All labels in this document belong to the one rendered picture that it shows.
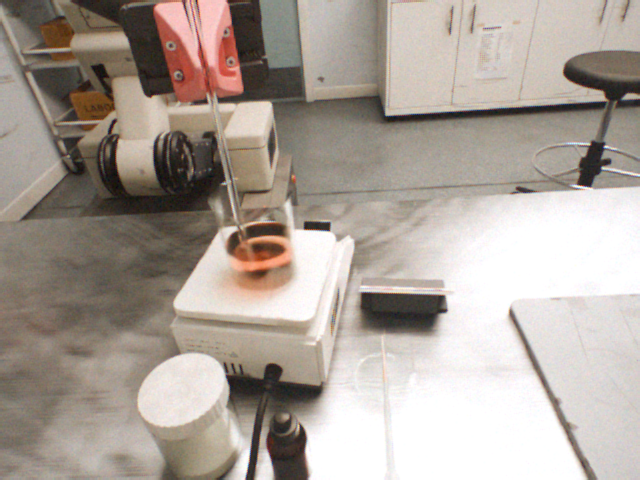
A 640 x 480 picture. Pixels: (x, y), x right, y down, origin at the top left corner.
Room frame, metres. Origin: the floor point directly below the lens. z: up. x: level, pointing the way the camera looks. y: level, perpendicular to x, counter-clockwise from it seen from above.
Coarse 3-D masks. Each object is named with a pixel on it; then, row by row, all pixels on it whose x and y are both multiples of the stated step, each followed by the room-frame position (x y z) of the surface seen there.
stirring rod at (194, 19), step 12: (192, 0) 0.29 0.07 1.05; (192, 12) 0.29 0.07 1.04; (192, 24) 0.29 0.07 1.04; (204, 48) 0.29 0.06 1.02; (204, 60) 0.29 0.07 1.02; (204, 72) 0.29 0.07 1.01; (216, 96) 0.29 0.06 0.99; (216, 108) 0.29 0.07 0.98; (216, 120) 0.29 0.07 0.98; (216, 132) 0.29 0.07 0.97; (228, 156) 0.29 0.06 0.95; (228, 168) 0.29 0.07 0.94; (228, 180) 0.29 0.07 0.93; (240, 216) 0.29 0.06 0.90
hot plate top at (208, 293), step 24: (216, 240) 0.35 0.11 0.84; (312, 240) 0.33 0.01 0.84; (216, 264) 0.31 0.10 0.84; (312, 264) 0.30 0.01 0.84; (192, 288) 0.28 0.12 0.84; (216, 288) 0.28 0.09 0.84; (288, 288) 0.27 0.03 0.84; (312, 288) 0.27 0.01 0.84; (192, 312) 0.25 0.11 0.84; (216, 312) 0.25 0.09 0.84; (240, 312) 0.24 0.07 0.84; (264, 312) 0.24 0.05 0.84; (288, 312) 0.24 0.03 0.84; (312, 312) 0.24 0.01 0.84
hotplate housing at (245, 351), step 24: (336, 264) 0.32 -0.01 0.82; (336, 288) 0.30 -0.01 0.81; (336, 312) 0.29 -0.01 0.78; (192, 336) 0.25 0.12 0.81; (216, 336) 0.24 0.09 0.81; (240, 336) 0.24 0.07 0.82; (264, 336) 0.24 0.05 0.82; (288, 336) 0.23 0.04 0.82; (312, 336) 0.23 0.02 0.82; (216, 360) 0.25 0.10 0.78; (240, 360) 0.24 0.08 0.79; (264, 360) 0.24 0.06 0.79; (288, 360) 0.23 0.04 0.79; (312, 360) 0.23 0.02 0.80; (264, 384) 0.22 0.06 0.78; (288, 384) 0.23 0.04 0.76; (312, 384) 0.23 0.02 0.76
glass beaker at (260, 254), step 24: (216, 192) 0.30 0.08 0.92; (240, 192) 0.31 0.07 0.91; (264, 192) 0.32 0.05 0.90; (288, 192) 0.30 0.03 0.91; (216, 216) 0.27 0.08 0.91; (264, 216) 0.26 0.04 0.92; (288, 216) 0.28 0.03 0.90; (240, 240) 0.26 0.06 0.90; (264, 240) 0.26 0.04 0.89; (288, 240) 0.27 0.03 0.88; (240, 264) 0.26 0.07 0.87; (264, 264) 0.26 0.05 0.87; (288, 264) 0.27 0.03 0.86; (240, 288) 0.27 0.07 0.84; (264, 288) 0.26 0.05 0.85
